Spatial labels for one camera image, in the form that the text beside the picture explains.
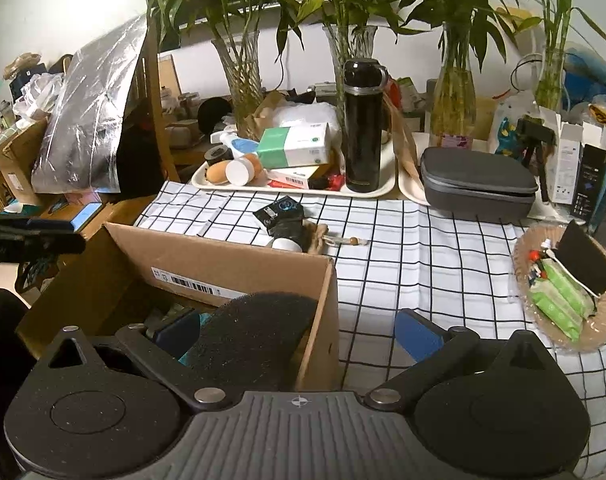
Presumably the black carton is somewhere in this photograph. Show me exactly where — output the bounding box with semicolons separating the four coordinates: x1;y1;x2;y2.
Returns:
572;144;606;221

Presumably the wooden side table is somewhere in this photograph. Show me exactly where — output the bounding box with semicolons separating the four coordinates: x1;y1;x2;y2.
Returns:
38;195;159;241

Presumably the green checked cloth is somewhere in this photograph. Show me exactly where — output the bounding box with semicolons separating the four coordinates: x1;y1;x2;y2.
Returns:
0;125;21;171

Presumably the woven basket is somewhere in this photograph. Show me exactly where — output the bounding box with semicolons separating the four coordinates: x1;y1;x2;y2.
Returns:
513;222;606;356

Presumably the white-lidded jar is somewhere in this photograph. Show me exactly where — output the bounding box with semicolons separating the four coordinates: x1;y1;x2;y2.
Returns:
225;152;264;187

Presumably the black fabric pouch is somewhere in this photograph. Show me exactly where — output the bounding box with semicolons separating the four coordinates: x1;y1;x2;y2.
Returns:
269;220;311;251

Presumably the black mini tripod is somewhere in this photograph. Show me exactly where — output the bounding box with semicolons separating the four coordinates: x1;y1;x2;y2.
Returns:
517;116;554;203

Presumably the yellow egg-shaped sponge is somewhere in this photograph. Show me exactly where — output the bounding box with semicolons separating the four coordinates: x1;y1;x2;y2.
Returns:
206;161;231;185

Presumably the green wipe packet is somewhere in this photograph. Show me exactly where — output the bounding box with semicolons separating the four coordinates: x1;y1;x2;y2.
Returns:
530;260;596;321
528;290;584;342

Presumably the black thermos bottle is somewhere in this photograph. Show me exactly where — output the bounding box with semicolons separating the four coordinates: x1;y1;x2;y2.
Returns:
342;58;390;193

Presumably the grey hard case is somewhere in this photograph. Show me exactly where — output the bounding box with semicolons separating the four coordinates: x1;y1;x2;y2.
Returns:
419;146;540;222

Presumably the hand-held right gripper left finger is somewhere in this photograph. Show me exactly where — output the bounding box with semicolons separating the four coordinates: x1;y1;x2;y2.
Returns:
33;310;236;407

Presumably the brown cardboard box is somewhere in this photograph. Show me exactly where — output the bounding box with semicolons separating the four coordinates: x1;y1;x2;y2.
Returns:
16;222;340;393

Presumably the teal knitted cloth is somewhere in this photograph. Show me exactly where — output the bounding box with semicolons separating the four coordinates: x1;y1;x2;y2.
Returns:
179;312;216;366

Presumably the silver foil sheet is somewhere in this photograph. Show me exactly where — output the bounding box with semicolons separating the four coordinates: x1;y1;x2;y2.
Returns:
30;15;149;195

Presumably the white round pad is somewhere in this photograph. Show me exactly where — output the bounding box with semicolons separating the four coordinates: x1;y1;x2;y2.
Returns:
270;237;304;255

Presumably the black foil packet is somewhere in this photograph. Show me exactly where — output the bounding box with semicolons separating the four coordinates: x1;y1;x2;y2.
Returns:
253;197;304;235

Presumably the white black checked tablecloth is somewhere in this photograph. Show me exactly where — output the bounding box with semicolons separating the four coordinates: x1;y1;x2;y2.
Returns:
133;180;606;476

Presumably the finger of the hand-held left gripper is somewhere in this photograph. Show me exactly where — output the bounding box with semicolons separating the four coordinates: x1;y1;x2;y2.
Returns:
0;216;77;234
32;233;87;258

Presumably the black card sleeve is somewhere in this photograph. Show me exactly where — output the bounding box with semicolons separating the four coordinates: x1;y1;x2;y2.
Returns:
555;220;606;296

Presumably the white carton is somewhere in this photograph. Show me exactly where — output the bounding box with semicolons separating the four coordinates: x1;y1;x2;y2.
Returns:
538;107;584;206

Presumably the black round dish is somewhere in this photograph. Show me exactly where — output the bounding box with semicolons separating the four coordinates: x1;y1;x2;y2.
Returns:
198;97;232;133

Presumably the green white tissue box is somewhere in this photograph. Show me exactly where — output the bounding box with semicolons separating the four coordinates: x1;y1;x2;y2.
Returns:
256;122;332;170

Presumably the wooden shelf unit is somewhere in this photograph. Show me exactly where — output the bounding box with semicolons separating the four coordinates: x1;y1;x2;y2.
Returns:
143;20;244;183

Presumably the white plastic bag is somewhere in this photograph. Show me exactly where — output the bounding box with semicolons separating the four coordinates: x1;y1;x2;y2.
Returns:
275;102;340;131

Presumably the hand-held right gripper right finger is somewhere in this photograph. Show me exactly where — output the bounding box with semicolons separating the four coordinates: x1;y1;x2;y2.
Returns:
365;308;558;408

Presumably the brown paper bag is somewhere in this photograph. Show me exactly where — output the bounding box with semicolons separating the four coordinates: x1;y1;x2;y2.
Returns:
383;102;421;183
243;90;289;141

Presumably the red white box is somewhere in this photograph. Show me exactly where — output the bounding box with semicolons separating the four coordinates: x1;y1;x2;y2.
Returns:
268;164;334;190

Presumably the white blue spray bottle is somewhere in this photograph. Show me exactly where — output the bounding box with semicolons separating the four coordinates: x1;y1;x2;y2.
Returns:
210;127;261;157

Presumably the smartphone with blue screen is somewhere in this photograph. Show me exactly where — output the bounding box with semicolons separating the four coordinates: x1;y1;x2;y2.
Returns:
70;203;104;231

